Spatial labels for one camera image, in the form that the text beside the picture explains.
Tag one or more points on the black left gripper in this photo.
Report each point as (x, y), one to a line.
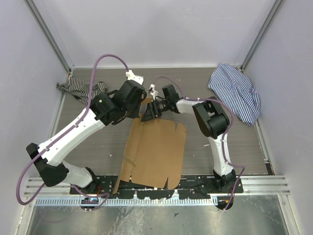
(136, 114)

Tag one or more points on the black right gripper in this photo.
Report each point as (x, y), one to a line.
(151, 111)

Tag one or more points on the brown cardboard box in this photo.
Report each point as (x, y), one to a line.
(153, 154)

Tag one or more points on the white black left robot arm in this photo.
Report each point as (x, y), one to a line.
(107, 108)

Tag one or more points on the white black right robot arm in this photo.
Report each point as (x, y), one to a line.
(212, 121)

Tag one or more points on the black white striped cloth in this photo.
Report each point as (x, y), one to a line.
(79, 88)

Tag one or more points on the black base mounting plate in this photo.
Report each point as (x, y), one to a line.
(189, 187)

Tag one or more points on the blue white striped cloth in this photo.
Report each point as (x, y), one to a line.
(236, 91)

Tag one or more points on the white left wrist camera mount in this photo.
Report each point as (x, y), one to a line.
(131, 76)

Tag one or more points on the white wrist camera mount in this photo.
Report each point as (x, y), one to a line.
(152, 90)
(131, 76)

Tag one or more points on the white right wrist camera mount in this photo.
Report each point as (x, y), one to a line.
(152, 90)

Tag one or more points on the left aluminium corner post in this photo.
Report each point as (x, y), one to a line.
(46, 30)

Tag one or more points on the aluminium corner post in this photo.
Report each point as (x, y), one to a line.
(277, 4)
(46, 30)

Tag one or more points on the white slotted cable duct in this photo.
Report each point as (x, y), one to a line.
(78, 201)

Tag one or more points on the aluminium rail beam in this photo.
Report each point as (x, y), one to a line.
(246, 184)

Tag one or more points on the right aluminium corner post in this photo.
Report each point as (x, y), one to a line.
(277, 4)

